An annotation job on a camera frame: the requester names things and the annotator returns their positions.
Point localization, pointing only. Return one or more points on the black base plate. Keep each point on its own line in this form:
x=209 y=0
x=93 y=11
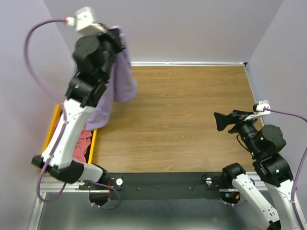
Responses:
x=163 y=186

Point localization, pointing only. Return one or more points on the yellow plastic bin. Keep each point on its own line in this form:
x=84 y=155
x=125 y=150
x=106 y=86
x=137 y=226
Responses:
x=92 y=148

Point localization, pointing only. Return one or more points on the red t shirt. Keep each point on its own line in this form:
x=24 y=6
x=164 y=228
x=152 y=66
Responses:
x=82 y=146

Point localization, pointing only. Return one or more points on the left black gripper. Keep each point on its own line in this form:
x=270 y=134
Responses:
x=116 y=38

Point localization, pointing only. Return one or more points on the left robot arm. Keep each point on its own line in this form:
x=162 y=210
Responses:
x=94 y=56

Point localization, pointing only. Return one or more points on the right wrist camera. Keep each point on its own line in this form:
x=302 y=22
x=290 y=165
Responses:
x=260 y=109

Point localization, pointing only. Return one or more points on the purple t shirt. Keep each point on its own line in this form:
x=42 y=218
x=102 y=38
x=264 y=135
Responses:
x=122 y=87

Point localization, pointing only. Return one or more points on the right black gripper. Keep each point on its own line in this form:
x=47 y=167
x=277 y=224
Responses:
x=235 y=121

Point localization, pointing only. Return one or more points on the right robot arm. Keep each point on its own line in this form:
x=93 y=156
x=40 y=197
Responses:
x=264 y=145

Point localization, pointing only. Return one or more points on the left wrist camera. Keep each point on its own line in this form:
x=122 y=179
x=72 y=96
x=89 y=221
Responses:
x=84 y=22

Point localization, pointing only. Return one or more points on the aluminium frame rail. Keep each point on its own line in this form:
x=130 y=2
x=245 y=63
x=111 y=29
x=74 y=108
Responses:
x=48 y=185

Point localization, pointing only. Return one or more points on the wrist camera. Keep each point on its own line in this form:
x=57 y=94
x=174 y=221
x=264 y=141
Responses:
x=84 y=22
x=260 y=109

